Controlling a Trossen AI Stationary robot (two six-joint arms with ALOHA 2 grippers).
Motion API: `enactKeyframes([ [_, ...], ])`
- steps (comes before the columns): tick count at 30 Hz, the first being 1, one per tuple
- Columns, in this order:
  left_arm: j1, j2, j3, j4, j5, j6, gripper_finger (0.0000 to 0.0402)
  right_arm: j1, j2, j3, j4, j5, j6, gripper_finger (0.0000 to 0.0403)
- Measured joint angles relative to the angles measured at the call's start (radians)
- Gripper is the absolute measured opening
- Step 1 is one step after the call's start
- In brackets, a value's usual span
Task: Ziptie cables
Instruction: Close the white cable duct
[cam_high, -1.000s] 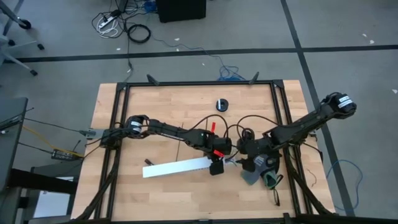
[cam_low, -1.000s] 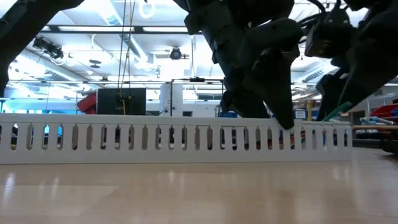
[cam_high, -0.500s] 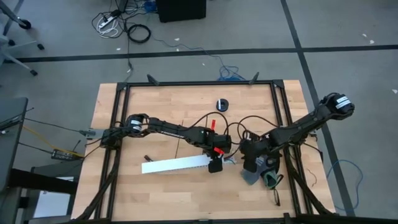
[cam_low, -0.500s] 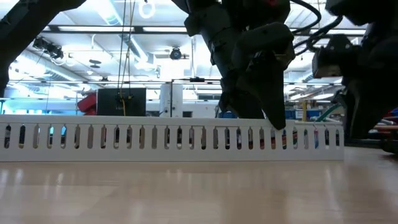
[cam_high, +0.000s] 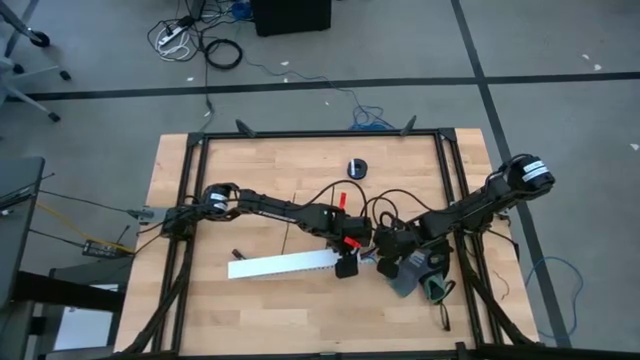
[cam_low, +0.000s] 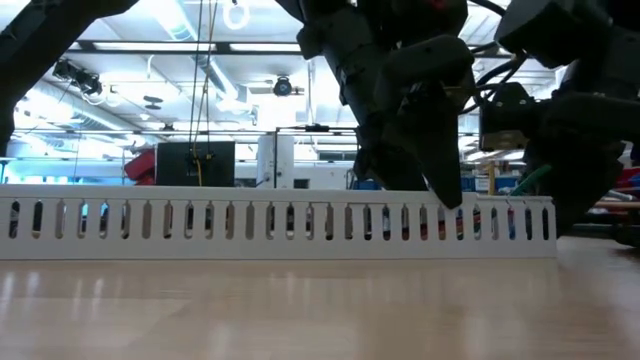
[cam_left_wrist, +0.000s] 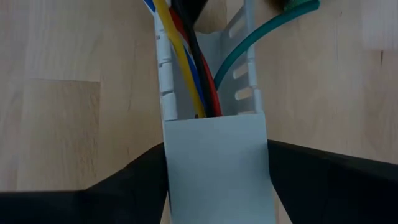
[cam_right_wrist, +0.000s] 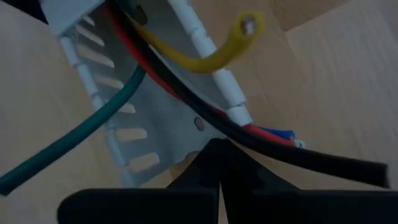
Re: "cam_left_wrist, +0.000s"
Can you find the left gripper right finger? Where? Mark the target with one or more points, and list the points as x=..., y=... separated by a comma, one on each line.
x=335, y=193

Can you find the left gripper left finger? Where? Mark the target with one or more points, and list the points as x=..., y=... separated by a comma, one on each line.
x=93, y=208

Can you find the white duct cover strip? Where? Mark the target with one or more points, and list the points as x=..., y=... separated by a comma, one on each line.
x=217, y=171

